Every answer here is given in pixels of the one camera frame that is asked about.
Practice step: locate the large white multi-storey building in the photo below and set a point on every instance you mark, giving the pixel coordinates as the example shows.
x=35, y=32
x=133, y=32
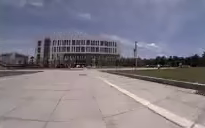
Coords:
x=76, y=46

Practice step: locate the tall lamp pole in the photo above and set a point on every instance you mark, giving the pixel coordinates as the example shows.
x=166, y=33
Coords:
x=135, y=53

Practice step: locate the pale concrete slab pavement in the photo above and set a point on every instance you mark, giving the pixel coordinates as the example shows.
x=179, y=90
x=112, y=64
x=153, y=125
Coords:
x=56, y=100

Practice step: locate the white painted line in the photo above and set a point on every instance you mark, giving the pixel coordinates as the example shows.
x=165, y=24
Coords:
x=156, y=108

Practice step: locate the green grass lawn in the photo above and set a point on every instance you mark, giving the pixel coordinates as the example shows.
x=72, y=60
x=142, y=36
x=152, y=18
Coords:
x=183, y=75

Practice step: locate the row of trees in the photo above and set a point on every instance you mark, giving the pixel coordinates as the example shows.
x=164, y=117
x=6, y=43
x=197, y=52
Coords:
x=190, y=61

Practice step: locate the low grey building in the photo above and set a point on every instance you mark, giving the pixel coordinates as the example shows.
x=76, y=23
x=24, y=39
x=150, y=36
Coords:
x=13, y=59

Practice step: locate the concrete kerb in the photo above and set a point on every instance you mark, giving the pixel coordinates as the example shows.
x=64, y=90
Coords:
x=196, y=87

